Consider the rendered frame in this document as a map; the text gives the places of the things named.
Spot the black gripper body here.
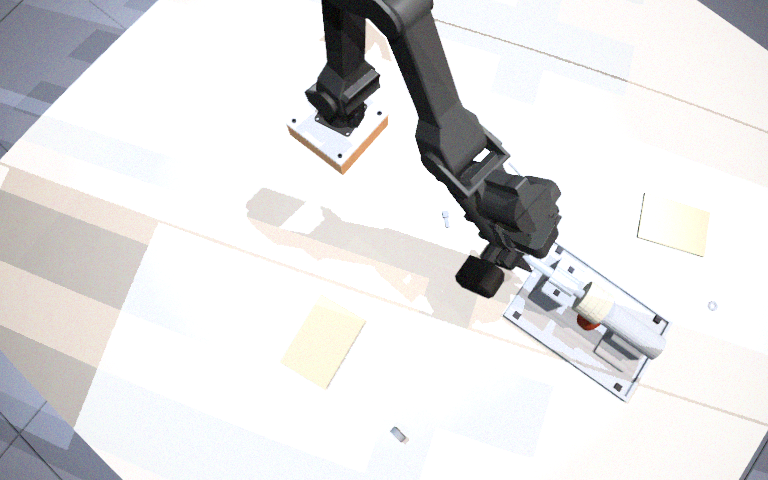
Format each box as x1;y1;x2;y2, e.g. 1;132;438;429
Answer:
455;175;561;299

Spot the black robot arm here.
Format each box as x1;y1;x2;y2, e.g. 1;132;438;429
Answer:
304;0;563;260

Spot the orange-red ring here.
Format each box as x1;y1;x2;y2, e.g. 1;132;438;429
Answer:
577;314;600;330

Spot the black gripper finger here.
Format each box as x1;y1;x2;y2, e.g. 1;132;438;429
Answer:
494;250;533;273

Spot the grey metal shaft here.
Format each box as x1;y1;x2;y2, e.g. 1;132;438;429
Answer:
515;248;585;299

